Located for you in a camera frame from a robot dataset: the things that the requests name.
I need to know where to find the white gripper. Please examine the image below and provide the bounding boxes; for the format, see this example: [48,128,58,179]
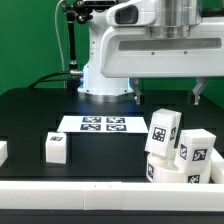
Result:
[100,0,224,105]

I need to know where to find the white round stool seat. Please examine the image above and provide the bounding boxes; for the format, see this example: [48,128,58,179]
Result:
[146,153,211,184]

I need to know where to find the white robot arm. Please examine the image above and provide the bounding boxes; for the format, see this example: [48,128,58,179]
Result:
[83,0,224,101]

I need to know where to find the white marker sheet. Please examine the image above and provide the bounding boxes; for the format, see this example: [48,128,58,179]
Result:
[57,116,148,133]

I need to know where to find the white right barrier wall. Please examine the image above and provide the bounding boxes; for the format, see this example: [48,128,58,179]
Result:
[210,149,224,184]

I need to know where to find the white barrier wall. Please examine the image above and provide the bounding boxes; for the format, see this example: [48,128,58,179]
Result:
[210,149,224,184]
[0,181,224,212]
[0,141,8,167]

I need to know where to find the black camera on mount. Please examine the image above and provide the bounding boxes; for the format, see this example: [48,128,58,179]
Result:
[83,0,116,8]

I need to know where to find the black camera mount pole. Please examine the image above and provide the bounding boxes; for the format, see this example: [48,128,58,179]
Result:
[62,0,92,90]

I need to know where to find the black cables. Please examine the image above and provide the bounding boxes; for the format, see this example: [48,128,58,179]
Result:
[27,68,85,90]

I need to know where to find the grey cable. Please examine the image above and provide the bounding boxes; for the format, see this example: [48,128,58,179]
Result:
[54,0,68,89]

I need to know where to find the white left barrier wall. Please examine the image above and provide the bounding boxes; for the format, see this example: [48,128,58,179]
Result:
[0,141,8,167]

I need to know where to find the white front barrier wall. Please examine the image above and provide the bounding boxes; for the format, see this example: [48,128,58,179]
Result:
[0,181,224,212]

